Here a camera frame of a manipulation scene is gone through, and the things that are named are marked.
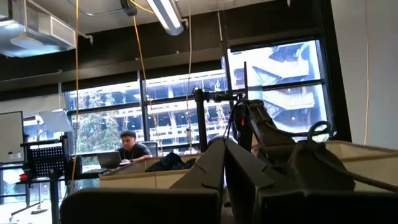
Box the dark monitor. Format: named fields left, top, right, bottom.
left=141, top=141, right=159, bottom=157

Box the thick black cable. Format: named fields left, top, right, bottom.
left=313, top=148, right=398, bottom=193

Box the grey ceiling air unit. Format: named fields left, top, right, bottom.
left=0, top=0, right=78, bottom=58

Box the dark plaid garment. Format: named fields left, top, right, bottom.
left=145, top=151, right=197, bottom=173

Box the white hanging cable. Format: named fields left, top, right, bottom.
left=185, top=6, right=193, bottom=154

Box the yellow hanging cable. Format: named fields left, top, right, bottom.
left=68, top=0, right=80, bottom=190

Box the white ceiling tube light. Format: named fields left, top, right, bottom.
left=146, top=0, right=185, bottom=37

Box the person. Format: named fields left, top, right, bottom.
left=117, top=129, right=154, bottom=165

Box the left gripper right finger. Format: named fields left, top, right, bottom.
left=224, top=139, right=398, bottom=224

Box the large beige fabric bin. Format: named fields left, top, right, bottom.
left=325, top=139, right=398, bottom=192

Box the whiteboard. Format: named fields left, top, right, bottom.
left=0, top=111, right=25, bottom=164

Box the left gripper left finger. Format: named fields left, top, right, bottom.
left=59, top=138, right=226, bottom=224

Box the black ceiling cable reel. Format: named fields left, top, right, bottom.
left=120, top=0, right=138, bottom=17

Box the black pegboard stand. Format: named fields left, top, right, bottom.
left=21, top=135, right=70, bottom=175

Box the thin pale wall cable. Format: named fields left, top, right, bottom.
left=363, top=0, right=371, bottom=147

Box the orange hanging cable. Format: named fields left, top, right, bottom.
left=129, top=0, right=163, bottom=155

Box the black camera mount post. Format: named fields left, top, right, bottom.
left=193, top=61, right=249, bottom=154

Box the dark laptop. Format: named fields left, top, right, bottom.
left=96, top=151, right=123, bottom=170

